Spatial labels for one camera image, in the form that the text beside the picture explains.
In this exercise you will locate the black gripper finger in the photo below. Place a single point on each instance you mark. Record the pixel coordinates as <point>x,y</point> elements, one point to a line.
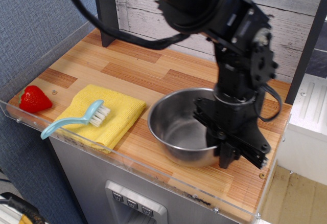
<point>228,154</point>
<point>212,140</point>

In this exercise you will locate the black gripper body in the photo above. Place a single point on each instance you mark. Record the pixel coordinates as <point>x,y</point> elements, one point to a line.
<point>237,124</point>

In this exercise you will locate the silver metal pot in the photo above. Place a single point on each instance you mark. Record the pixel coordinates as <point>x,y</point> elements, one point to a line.
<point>182,137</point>

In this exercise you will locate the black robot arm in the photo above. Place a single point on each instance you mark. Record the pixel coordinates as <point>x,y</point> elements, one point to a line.
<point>241,35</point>

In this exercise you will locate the yellow rag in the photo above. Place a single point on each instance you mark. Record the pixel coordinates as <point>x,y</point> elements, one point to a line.
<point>112,125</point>

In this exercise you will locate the red toy strawberry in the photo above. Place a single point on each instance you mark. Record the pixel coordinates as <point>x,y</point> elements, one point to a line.
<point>32,99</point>

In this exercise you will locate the white toy sink counter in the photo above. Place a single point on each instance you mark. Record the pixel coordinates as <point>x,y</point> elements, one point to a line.
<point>303,148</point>

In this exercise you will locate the silver toy fridge cabinet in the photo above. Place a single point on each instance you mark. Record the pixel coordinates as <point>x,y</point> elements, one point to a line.
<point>111,190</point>

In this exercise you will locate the light blue scrub brush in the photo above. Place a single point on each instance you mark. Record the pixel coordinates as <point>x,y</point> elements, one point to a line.
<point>94,115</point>

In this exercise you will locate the black and yellow object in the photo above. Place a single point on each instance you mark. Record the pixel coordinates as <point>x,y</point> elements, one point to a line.
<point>14,211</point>

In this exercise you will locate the black left frame post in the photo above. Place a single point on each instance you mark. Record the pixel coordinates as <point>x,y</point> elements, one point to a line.
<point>107,13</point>

